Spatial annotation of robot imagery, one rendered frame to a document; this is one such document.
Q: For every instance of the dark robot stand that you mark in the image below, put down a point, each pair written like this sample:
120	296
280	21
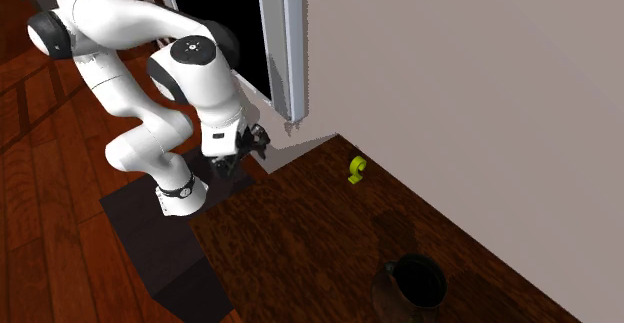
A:
161	249

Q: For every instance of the dark brown mug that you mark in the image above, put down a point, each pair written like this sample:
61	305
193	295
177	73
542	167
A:
412	288

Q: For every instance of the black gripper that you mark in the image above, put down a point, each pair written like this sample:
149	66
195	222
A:
244	147

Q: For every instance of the white-framed doorway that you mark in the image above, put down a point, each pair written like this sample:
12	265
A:
278	39

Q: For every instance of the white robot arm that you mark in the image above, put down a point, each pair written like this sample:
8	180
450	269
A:
126	24

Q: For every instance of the yellow-green curled hook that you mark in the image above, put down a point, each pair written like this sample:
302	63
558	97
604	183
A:
358	167

